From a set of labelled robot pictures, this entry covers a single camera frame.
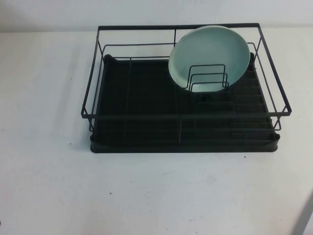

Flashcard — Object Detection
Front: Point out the mint green round plate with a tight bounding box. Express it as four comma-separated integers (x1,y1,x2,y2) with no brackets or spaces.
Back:
168,25,251,92

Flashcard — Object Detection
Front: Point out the black wire dish rack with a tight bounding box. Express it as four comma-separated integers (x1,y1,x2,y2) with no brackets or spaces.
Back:
79,23,293,132

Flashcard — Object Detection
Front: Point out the black plastic drip tray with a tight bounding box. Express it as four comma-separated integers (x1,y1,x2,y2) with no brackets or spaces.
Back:
89,52,281,154

